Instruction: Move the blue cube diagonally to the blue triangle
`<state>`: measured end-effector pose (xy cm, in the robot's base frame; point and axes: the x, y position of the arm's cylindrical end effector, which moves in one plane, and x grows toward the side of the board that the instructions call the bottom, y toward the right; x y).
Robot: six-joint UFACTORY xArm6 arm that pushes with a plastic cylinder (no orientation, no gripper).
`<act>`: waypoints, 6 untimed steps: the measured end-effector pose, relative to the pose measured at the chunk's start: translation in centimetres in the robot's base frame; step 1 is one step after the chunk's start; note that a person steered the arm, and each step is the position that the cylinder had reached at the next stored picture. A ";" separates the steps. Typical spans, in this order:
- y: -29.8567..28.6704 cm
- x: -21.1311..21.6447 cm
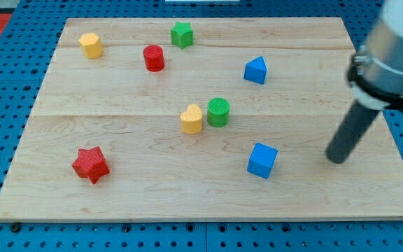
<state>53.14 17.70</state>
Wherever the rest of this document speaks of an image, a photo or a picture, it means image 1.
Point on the red star block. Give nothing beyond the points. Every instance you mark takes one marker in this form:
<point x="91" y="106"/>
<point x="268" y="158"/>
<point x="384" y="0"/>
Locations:
<point x="91" y="164"/>

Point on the blue triangle block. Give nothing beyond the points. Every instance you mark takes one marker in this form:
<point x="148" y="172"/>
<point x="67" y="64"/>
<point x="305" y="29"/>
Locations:
<point x="256" y="70"/>

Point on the light wooden board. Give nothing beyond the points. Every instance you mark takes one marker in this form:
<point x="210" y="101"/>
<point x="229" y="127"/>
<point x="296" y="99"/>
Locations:
<point x="160" y="174"/>

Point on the green star block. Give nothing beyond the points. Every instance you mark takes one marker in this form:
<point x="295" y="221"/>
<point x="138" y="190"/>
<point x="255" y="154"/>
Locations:
<point x="182" y="35"/>

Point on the blue cube block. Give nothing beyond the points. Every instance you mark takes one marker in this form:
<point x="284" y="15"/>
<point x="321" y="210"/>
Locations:
<point x="261" y="160"/>

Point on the green cylinder block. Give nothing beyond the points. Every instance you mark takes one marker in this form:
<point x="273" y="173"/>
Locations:
<point x="218" y="112"/>

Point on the yellow heart block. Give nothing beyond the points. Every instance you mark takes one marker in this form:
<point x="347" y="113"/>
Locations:
<point x="191" y="120"/>

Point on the red cylinder block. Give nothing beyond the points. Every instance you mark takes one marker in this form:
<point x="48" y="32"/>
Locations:
<point x="154" y="58"/>

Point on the yellow hexagon block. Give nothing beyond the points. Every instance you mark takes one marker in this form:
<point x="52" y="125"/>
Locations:
<point x="90" y="44"/>

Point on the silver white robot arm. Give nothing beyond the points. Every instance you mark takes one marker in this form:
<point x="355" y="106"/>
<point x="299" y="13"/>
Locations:
<point x="375" y="75"/>

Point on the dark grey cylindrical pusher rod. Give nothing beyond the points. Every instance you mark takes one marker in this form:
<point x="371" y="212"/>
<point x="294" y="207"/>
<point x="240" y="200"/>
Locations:
<point x="352" y="128"/>

